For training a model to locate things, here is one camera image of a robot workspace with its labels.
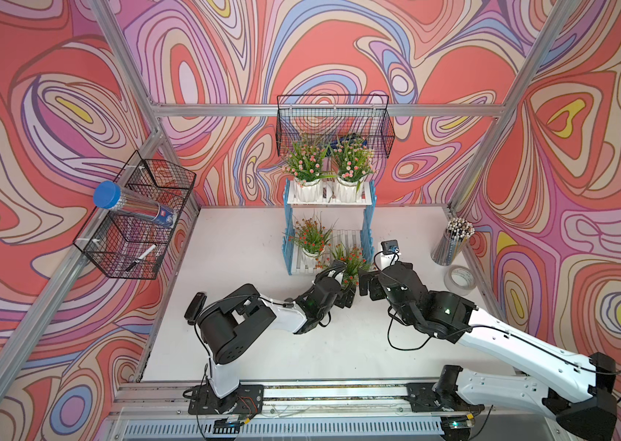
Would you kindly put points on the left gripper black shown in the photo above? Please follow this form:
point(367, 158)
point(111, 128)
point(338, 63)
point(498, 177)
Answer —
point(346, 299)

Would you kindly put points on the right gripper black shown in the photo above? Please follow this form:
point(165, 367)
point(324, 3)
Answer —
point(372, 278)

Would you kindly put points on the red flower potted plant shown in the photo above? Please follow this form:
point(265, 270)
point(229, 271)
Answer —
point(354, 261)
point(311, 235)

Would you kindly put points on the pink flower potted plant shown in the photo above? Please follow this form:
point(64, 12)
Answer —
point(307, 166)
point(352, 161)

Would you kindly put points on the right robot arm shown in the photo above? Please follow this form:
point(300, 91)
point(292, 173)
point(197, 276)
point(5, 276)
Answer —
point(574, 390)

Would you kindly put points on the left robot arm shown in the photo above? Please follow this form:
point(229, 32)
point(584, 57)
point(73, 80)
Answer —
point(227, 328)

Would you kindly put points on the blue and white wooden rack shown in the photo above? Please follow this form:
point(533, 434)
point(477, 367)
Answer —
point(296, 262)

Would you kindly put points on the clear tape roll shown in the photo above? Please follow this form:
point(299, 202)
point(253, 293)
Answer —
point(460, 280)

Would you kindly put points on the pencil holder with pencils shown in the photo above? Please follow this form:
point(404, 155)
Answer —
point(455, 236)

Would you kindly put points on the white pen in basket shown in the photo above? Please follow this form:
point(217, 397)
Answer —
point(137, 260)

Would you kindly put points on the blue capped clear tube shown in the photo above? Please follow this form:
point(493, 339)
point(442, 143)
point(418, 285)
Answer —
point(112, 197)

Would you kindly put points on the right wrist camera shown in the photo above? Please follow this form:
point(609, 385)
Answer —
point(389, 254)

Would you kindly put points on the back wire basket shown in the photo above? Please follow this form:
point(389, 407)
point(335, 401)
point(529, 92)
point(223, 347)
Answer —
point(327, 119)

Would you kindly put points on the wire basket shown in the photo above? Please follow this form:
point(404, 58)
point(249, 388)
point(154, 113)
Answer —
point(117, 239)
point(327, 119)

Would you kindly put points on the left wire basket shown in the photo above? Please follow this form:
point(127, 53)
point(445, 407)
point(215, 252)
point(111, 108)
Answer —
point(117, 239)

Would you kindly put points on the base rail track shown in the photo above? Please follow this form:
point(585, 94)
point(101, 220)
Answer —
point(315, 410)

